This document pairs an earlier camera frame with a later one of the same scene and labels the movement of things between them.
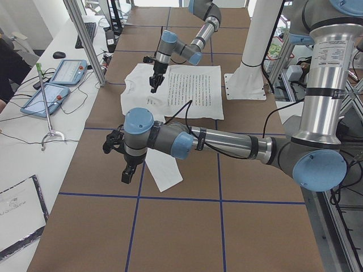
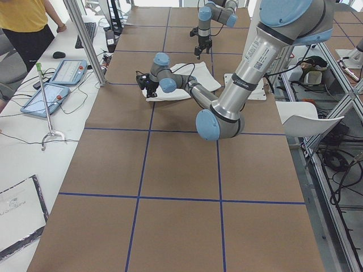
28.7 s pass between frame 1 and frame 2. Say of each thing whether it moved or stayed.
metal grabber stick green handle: stayed
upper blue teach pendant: stayed
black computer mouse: stayed
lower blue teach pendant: stayed
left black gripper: moved
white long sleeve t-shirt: moved
